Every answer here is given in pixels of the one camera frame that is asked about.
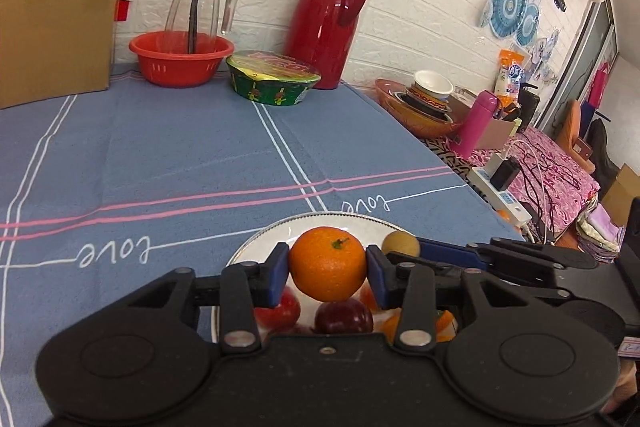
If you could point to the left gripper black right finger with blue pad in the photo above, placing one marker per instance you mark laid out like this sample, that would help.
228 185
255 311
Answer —
406 283

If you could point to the blue striped tablecloth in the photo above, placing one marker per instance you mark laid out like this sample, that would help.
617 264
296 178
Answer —
104 192

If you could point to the red tomato front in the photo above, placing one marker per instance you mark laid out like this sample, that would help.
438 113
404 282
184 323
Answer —
283 316

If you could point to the white power strip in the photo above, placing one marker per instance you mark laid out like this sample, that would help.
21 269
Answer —
499 200

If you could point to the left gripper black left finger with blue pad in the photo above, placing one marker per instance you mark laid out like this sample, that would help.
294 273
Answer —
244 287

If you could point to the pink water bottle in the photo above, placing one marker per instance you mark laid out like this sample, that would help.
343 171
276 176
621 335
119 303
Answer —
483 109

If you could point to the black straw in pitcher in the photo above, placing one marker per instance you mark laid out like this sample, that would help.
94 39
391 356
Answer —
193 27

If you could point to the brown longan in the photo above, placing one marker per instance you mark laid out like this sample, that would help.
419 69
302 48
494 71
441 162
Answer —
401 243

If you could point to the green instant noodle bowl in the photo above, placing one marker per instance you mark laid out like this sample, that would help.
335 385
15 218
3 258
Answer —
271 78

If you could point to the orange brown tray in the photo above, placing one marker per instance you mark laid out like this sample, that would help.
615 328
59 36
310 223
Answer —
420 125

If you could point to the blue decorative wall fans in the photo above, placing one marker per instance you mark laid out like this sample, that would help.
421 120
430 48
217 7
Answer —
520 25

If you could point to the brown cardboard box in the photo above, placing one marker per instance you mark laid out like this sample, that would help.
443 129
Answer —
51 48

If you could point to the pink floral cloth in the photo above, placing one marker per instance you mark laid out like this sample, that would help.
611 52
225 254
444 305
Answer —
552 185

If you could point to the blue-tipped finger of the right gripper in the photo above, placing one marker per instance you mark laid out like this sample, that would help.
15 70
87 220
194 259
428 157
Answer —
450 254

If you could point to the dark red plum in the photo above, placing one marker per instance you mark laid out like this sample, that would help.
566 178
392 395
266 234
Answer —
345 317

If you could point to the small orange front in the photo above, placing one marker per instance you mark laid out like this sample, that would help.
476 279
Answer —
366 297

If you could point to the large orange mandarin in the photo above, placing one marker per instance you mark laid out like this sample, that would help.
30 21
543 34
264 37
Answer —
327 264

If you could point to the orange snack packet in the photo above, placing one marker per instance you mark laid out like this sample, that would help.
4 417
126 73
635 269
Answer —
508 80

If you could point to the black power adapter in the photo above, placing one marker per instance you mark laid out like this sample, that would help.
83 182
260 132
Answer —
505 174

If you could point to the glass pitcher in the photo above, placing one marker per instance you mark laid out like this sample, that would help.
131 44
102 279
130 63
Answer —
205 1

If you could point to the red plastic basket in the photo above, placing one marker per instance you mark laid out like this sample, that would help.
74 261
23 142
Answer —
164 62

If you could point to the red thermos jug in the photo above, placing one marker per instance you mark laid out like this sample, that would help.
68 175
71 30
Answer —
321 34

